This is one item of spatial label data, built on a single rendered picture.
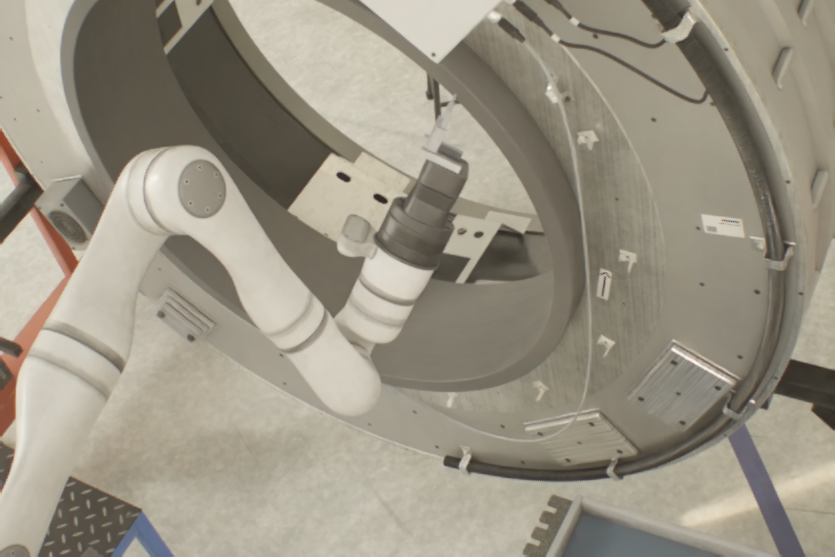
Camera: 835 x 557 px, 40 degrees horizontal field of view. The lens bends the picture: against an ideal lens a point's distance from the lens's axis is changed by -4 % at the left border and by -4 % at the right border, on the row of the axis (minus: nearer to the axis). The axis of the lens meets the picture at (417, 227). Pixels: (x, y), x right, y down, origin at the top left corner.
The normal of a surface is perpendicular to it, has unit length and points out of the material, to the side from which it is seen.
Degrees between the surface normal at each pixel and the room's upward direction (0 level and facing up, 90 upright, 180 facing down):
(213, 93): 66
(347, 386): 60
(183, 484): 0
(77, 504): 0
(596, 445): 90
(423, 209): 53
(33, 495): 77
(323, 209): 27
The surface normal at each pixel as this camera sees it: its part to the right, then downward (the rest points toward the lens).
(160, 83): 0.87, 0.21
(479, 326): -0.56, -0.71
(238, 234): 0.73, 0.08
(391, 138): -0.18, -0.69
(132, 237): 0.77, -0.18
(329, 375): 0.12, 0.28
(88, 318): 0.29, -0.57
